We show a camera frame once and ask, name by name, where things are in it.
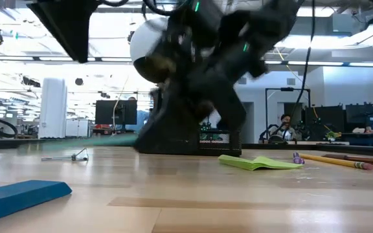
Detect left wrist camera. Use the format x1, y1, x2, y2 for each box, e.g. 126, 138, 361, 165
238, 0, 306, 79

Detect black aluminium table frame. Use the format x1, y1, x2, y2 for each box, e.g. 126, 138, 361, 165
0, 137, 373, 159

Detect white cabinets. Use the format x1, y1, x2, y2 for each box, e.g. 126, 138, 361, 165
65, 118, 90, 138

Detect brown pencil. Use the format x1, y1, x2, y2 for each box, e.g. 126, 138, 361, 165
322, 153, 373, 169

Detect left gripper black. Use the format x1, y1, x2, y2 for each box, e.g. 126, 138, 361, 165
136, 0, 265, 153

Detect blue eraser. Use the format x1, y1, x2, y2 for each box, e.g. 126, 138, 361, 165
0, 179, 73, 225

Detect black computer monitor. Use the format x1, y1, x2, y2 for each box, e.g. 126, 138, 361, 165
95, 99, 138, 126

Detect teal pen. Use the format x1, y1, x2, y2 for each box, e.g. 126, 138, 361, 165
17, 133, 139, 152

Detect white column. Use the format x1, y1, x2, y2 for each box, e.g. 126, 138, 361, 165
38, 77, 68, 139

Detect green sticky note pad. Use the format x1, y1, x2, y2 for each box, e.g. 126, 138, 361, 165
218, 154, 304, 172

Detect black mesh desk organizer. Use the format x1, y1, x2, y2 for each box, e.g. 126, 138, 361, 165
147, 128, 243, 157

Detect yellow pencil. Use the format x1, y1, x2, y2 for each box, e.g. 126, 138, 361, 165
298, 152, 373, 171

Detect small potted plant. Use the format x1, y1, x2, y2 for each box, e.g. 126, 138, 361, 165
324, 129, 342, 140

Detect small metal tool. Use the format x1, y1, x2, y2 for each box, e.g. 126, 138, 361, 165
41, 147, 89, 162

